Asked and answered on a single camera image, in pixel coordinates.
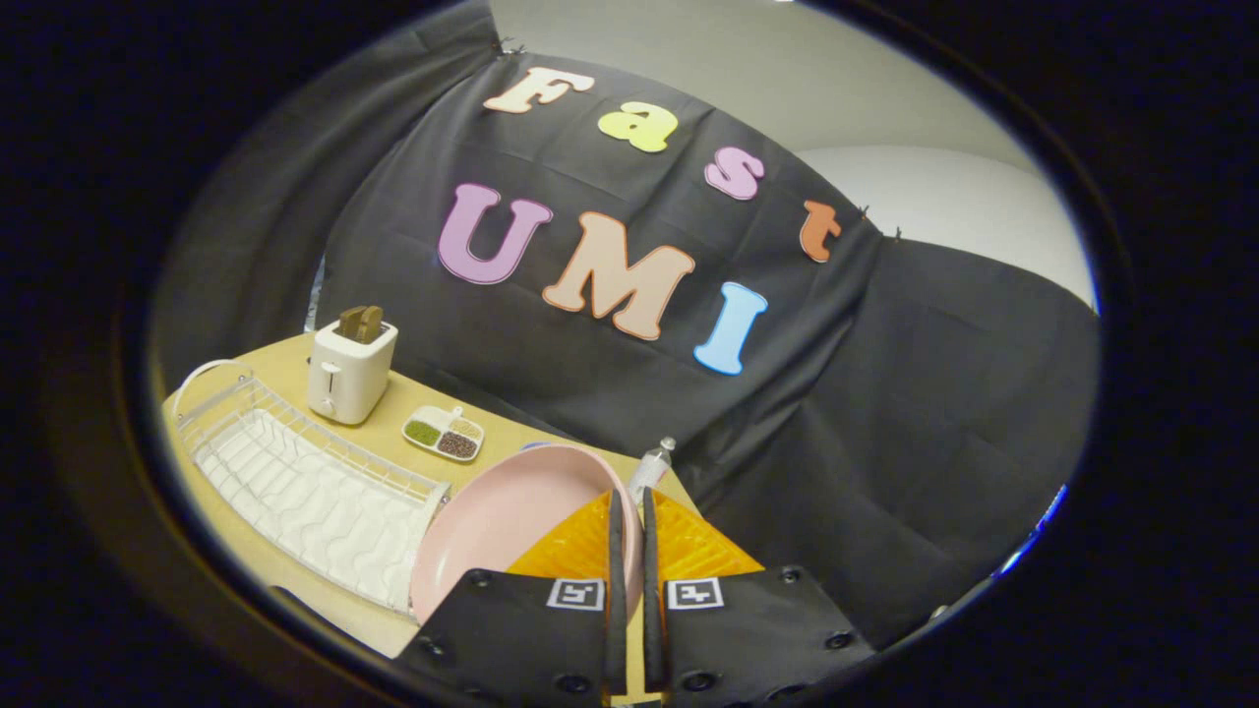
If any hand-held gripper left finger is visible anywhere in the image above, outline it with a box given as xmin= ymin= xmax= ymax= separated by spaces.
xmin=393 ymin=489 xmax=630 ymax=705

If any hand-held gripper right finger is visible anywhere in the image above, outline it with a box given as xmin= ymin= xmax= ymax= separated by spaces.
xmin=641 ymin=488 xmax=878 ymax=708

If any pink plate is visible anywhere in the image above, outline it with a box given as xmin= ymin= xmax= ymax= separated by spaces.
xmin=409 ymin=444 xmax=644 ymax=624

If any white wire dish rack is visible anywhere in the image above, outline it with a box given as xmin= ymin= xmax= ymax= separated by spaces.
xmin=171 ymin=360 xmax=451 ymax=617

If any white divided condiment dish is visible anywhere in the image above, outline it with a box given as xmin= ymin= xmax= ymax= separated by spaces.
xmin=401 ymin=404 xmax=486 ymax=464

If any clear plastic bottle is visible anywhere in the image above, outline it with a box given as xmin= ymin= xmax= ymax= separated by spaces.
xmin=628 ymin=437 xmax=678 ymax=506

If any black backdrop cloth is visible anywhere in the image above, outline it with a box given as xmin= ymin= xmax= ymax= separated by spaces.
xmin=152 ymin=0 xmax=1101 ymax=652

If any white toaster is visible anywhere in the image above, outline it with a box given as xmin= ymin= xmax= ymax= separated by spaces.
xmin=307 ymin=319 xmax=399 ymax=426

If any brown toast slice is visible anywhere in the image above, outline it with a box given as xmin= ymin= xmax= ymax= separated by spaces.
xmin=338 ymin=305 xmax=386 ymax=345

